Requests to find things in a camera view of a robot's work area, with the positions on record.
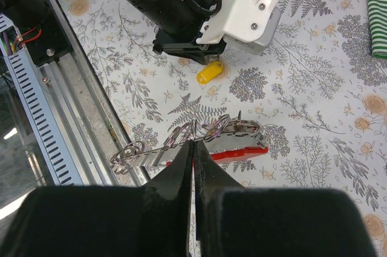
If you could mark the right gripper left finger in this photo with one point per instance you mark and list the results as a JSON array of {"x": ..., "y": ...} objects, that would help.
[{"x": 150, "y": 220}]

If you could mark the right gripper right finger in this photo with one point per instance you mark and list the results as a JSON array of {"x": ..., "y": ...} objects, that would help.
[{"x": 236, "y": 221}]

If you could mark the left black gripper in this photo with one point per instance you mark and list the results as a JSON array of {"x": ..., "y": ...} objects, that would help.
[{"x": 184, "y": 43}]

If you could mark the key with yellow tag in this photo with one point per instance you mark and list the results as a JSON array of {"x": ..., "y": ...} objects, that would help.
[{"x": 210, "y": 72}]

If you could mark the floral table mat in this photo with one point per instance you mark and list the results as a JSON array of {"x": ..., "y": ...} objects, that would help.
[{"x": 317, "y": 91}]

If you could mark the green striped folded cloth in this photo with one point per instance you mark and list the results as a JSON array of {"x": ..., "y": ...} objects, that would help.
[{"x": 377, "y": 27}]

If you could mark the aluminium mounting rail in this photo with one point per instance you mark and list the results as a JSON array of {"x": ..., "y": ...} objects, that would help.
[{"x": 89, "y": 125}]

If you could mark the blue slotted cable duct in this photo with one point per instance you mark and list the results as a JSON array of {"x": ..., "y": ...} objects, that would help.
[{"x": 45, "y": 107}]

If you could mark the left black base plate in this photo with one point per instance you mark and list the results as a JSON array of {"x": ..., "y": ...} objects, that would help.
[{"x": 45, "y": 43}]

